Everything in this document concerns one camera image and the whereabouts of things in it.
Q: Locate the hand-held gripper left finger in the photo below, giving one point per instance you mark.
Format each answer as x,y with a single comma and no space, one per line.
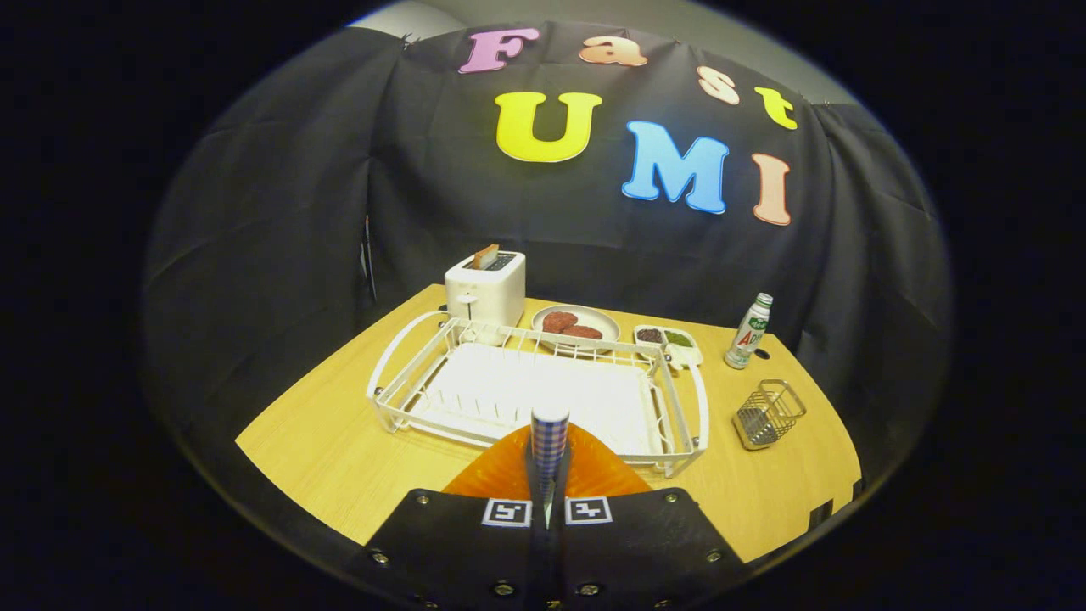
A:
458,552

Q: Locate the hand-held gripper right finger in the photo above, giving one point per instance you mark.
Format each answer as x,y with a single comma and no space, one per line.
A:
636,552

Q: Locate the beige round plate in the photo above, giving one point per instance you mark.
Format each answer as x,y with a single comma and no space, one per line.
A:
594,316

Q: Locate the white drip tray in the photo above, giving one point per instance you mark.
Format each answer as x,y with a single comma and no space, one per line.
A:
509,390

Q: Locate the cream divided tray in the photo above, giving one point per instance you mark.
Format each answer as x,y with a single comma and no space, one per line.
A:
687,352

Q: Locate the pile of dark red beans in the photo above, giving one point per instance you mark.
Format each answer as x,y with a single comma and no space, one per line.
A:
650,335

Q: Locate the pile of green beans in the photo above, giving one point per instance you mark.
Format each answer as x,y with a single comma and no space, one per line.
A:
678,338

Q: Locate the red raw steak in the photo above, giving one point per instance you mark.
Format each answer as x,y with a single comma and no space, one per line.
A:
585,332
560,322

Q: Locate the white drink bottle green cap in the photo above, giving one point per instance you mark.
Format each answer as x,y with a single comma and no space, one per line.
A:
747,339

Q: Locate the white toaster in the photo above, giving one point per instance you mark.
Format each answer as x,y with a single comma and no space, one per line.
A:
492,293

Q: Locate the brown toast slice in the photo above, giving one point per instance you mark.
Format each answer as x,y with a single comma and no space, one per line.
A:
486,256

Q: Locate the black backdrop cloth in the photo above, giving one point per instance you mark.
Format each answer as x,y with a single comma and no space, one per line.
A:
297,212

